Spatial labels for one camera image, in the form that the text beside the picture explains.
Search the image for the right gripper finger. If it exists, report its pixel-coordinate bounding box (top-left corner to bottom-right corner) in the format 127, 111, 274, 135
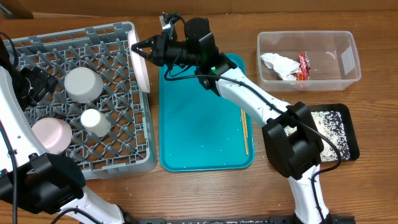
131, 35, 157, 52
132, 49, 160, 66

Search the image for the large white plate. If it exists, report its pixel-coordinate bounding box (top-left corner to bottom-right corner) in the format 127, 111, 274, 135
127, 27, 150, 93

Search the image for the grey white bowl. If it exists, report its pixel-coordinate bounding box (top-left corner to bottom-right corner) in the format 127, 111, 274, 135
64, 67, 103, 103

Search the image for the white cup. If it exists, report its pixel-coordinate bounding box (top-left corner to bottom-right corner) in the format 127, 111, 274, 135
80, 109, 112, 137

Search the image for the white napkin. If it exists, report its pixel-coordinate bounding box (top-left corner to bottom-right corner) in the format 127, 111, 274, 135
260, 53, 300, 81

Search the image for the red snack wrapper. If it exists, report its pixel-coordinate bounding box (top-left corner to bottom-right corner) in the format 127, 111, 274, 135
296, 52, 310, 81

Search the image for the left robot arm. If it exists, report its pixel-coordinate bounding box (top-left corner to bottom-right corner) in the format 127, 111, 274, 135
1, 33, 137, 223

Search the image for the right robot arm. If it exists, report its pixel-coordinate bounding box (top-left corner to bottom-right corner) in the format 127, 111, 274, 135
127, 15, 331, 223

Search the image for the teal serving tray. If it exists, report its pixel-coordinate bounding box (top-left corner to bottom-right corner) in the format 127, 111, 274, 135
159, 67, 255, 172

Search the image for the grey plastic dish rack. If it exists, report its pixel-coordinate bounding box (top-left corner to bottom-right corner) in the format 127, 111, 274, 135
12, 22, 157, 179

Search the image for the wooden chopstick right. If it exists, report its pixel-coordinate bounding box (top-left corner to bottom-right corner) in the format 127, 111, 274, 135
241, 110, 248, 140

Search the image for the wooden chopstick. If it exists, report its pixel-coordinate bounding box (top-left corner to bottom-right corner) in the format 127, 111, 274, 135
240, 109, 250, 156
241, 110, 248, 140

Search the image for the wooden chopstick left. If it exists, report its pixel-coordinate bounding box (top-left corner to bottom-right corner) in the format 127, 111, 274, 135
240, 109, 250, 156

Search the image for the clear plastic bin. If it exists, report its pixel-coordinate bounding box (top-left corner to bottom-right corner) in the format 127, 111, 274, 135
257, 30, 361, 91

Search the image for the black tray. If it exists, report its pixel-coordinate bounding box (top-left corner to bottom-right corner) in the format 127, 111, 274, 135
308, 103, 360, 161

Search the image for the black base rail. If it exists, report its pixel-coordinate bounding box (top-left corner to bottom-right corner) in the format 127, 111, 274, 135
138, 215, 356, 224

